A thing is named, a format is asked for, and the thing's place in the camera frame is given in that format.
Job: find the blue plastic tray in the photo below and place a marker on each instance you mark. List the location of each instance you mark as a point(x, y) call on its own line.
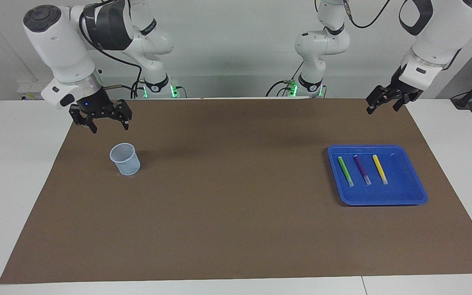
point(400, 188)

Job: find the yellow pen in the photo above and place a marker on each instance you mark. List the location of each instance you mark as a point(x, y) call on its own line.
point(379, 168)

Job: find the white wall socket box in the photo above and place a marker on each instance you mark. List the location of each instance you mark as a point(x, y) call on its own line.
point(35, 89)

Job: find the purple pen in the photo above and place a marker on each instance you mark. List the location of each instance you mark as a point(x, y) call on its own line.
point(361, 167)

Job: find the brown table mat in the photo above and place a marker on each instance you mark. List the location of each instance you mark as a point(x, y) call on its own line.
point(236, 205)

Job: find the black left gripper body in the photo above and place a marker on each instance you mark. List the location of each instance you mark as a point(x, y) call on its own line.
point(406, 90)

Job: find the translucent plastic cup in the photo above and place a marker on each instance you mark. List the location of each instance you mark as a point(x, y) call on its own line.
point(127, 166)

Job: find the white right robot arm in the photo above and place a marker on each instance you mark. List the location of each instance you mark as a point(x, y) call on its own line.
point(55, 45)

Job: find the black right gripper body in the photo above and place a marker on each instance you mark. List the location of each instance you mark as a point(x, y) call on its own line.
point(94, 104)

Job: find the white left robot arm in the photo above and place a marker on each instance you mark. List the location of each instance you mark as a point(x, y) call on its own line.
point(436, 37)

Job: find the green pen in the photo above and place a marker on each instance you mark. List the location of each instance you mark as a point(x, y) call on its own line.
point(345, 170)

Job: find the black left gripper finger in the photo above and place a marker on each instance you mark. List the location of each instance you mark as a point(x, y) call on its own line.
point(377, 96)
point(402, 102)

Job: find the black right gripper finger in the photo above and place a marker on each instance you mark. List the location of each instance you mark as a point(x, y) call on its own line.
point(81, 119)
point(124, 112)

